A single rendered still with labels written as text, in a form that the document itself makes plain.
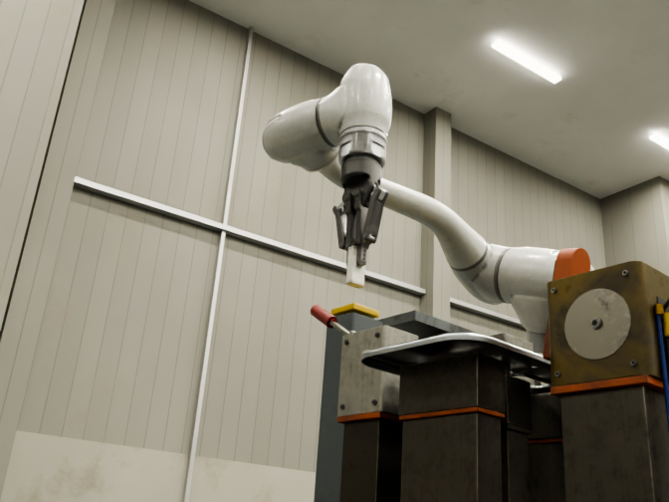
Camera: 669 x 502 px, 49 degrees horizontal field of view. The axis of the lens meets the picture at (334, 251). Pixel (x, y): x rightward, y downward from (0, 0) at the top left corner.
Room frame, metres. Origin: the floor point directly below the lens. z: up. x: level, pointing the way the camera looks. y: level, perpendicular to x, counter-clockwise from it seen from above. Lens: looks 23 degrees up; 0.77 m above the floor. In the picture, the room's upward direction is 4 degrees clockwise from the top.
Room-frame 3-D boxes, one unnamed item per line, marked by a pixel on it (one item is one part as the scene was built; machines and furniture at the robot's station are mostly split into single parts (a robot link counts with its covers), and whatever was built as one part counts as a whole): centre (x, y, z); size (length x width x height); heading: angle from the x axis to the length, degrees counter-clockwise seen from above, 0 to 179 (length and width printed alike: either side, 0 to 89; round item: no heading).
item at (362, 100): (1.20, -0.03, 1.58); 0.13 x 0.11 x 0.16; 54
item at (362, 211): (1.18, -0.05, 1.33); 0.04 x 0.01 x 0.11; 129
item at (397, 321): (1.35, -0.24, 1.16); 0.37 x 0.14 x 0.02; 129
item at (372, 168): (1.19, -0.04, 1.40); 0.08 x 0.07 x 0.09; 39
